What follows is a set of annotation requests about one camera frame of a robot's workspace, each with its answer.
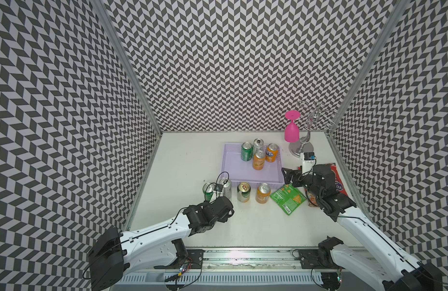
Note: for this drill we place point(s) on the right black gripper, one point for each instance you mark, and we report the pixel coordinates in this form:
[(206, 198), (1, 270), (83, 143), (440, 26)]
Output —
[(297, 174)]

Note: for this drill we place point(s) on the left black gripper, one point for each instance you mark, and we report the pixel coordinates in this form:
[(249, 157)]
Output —
[(224, 219)]

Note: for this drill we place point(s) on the green Sprite can front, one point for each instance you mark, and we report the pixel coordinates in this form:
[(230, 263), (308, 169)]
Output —
[(208, 191)]

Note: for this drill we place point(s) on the green sprite can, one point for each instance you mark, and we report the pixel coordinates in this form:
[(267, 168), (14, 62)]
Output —
[(246, 153), (208, 191)]

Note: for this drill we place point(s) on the orange fanta can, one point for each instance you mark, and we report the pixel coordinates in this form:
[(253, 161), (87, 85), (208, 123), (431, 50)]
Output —
[(259, 159), (263, 193), (272, 151)]

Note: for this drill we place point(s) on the white monster can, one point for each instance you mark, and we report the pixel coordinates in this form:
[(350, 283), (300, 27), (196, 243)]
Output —
[(258, 144), (226, 187)]

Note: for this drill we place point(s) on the green gold can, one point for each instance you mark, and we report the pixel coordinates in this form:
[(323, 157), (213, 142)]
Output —
[(243, 192)]

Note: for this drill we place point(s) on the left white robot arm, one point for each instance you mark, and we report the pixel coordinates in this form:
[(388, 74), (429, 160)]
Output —
[(116, 253)]

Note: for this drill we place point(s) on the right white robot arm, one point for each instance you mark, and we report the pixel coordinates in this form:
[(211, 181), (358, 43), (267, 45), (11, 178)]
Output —
[(393, 269)]

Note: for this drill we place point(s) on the lilac plastic basket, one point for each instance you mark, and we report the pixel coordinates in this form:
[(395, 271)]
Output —
[(243, 171)]

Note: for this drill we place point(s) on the green snack packet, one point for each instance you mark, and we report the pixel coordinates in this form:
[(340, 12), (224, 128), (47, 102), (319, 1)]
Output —
[(288, 198)]

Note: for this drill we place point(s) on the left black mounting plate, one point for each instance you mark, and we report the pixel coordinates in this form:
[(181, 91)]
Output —
[(194, 257)]

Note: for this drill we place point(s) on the black mounting plate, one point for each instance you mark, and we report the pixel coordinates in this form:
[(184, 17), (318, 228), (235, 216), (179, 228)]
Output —
[(194, 257), (310, 259)]

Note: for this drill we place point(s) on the pink plastic wine glass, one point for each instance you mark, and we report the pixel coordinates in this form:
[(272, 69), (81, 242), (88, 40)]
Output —
[(292, 132)]

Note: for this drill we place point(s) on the red candy bag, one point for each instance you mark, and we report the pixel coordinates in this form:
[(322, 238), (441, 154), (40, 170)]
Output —
[(338, 183)]

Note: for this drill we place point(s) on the white Monster can back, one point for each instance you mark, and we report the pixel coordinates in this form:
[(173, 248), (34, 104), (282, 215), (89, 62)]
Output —
[(258, 144)]

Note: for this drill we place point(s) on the green Sprite can back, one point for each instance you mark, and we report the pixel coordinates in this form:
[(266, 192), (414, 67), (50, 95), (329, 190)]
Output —
[(246, 153)]

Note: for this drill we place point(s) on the chrome glass holder stand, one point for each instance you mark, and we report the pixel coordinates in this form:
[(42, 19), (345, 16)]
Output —
[(303, 144)]

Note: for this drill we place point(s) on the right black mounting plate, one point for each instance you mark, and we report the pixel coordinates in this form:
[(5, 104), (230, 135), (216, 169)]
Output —
[(310, 259)]

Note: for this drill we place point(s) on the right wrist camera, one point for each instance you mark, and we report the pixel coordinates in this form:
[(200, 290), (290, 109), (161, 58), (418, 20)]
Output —
[(308, 162)]

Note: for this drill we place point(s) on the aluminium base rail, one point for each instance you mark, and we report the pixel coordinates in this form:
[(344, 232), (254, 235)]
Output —
[(238, 267)]

